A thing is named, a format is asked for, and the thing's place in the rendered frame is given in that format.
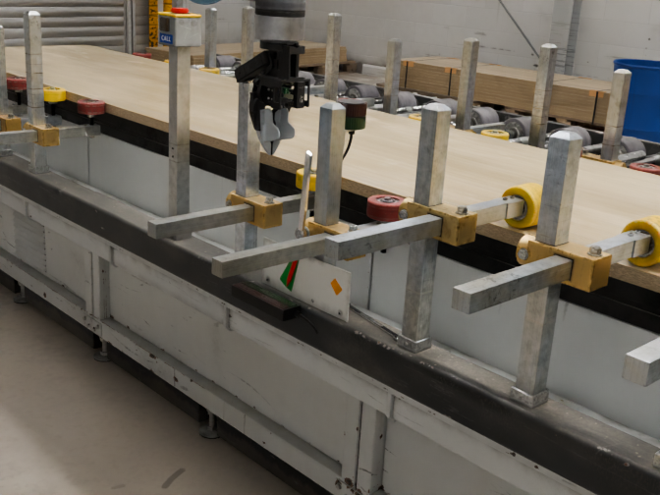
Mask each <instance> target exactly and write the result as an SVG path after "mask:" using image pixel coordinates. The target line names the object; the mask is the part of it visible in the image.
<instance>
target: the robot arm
mask: <svg viewBox="0 0 660 495"><path fill-rule="evenodd" d="M190 1H192V2H194V3H196V4H201V5H210V4H215V3H217V2H219V1H221V0H190ZM250 1H255V22H254V37H255V38H257V39H261V40H260V43H259V48H261V49H267V50H264V51H262V52H261V53H259V54H258V55H256V56H255V57H253V58H252V59H250V60H249V61H247V62H246V63H244V64H242V65H241V66H240V67H239V68H237V69H236V70H234V73H235V77H236V80H237V83H253V88H252V92H250V93H249V94H250V100H249V115H250V118H251V121H252V124H253V128H254V129H255V131H256V134H257V137H258V139H259V141H260V143H261V145H262V147H263V149H264V150H265V152H266V153H267V154H268V155H273V154H274V153H275V151H276V149H277V148H278V146H279V144H280V141H281V139H290V138H293V137H294V136H295V132H296V131H295V128H294V127H293V126H292V125H291V124H290V122H289V112H290V110H291V108H292V107H293V108H297V109H299V108H304V107H309V92H310V79H307V78H304V77H299V60H300V54H304V50H305V46H302V45H299V43H298V41H303V40H304V24H305V0H250ZM306 86H307V100H304V89H305V87H306ZM266 106H271V108H273V109H272V110H271V109H270V108H266V109H265V107H266Z"/></svg>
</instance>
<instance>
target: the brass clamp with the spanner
mask: <svg viewBox="0 0 660 495"><path fill-rule="evenodd" d="M313 220H314V217H313V216H312V217H309V218H307V219H306V220H305V226H306V227H307V228H308V229H309V235H310V236H313V235H318V234H322V233H327V234H330V235H332V236H335V235H340V234H344V233H348V230H349V227H350V226H349V225H346V224H344V223H341V222H339V223H336V224H332V225H327V226H325V225H322V224H319V223H317V222H314V221H313ZM361 257H365V254H363V255H359V256H355V257H351V258H347V259H344V260H346V261H349V260H353V259H357V258H361Z"/></svg>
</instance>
